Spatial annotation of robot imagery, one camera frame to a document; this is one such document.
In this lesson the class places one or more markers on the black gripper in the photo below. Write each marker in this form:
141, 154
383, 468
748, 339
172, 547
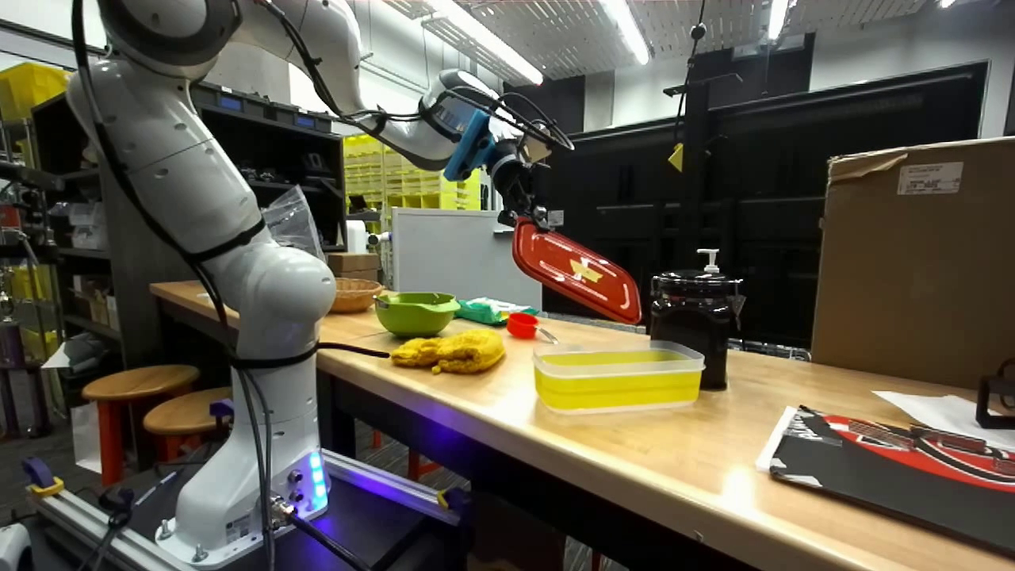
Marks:
515, 180

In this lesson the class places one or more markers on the red chip bag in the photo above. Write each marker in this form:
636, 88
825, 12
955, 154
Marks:
582, 273

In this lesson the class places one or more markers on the metal robot base platform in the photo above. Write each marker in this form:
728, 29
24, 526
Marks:
370, 507

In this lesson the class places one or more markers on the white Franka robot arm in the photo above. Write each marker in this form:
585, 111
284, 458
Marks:
210, 211

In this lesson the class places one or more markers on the gray cabinet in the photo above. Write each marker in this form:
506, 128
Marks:
455, 256

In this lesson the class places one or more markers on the green snack packet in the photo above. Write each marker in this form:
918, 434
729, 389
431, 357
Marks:
485, 312

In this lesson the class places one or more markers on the small red cup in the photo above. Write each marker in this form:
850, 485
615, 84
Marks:
521, 326

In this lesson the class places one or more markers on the yellow triangular tag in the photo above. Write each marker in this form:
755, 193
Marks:
678, 155

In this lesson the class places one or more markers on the green plastic bowl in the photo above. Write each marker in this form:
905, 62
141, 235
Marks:
418, 316

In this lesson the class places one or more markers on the yellow knitted cloth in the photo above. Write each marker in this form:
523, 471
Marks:
455, 353

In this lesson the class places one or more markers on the yellow plastic container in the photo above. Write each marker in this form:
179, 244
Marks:
620, 383

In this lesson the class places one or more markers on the ceiling light strip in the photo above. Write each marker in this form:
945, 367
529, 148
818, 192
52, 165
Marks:
485, 40
626, 29

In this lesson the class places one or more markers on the woven wicker basket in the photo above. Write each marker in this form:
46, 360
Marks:
352, 296

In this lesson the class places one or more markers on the dark shelving unit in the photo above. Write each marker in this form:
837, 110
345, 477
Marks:
305, 158

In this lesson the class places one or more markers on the clear plastic bag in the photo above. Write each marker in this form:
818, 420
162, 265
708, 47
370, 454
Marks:
289, 224

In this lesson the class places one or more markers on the brown cardboard box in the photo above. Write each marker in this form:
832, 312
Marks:
920, 265

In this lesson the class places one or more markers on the round wooden stool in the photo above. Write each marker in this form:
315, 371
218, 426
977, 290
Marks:
188, 413
136, 383

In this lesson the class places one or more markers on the white paper sheet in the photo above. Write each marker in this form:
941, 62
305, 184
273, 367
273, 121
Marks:
929, 406

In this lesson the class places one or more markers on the black and red magazine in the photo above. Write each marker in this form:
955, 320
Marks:
898, 463

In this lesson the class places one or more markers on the small black stand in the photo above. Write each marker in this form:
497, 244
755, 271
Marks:
1000, 402

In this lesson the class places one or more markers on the yellow crate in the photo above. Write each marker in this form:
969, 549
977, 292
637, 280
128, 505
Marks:
31, 90

